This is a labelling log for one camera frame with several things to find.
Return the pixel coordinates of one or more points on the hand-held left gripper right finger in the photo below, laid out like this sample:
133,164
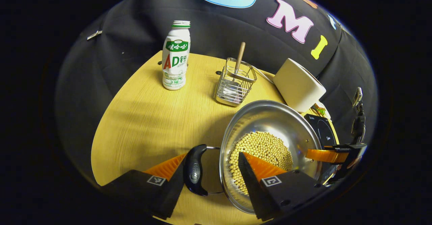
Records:
256,194

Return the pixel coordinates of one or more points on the sandwich with lettuce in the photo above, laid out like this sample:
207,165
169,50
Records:
320,111

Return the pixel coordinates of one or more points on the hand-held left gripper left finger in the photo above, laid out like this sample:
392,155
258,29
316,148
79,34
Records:
172,194

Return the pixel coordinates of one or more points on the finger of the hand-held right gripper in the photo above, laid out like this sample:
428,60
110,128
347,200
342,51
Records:
325,155

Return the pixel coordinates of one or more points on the black induction cooktop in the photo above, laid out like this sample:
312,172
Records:
325,132

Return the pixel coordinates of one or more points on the silver cloth clip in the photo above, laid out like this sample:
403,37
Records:
94,35

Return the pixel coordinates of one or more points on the white toaster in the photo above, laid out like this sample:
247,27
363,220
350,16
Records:
298,85

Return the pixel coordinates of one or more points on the pile of soybeans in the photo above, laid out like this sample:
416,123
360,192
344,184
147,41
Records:
260,147

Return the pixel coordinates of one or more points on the white drink bottle green cap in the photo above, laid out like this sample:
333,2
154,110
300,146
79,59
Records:
175,59

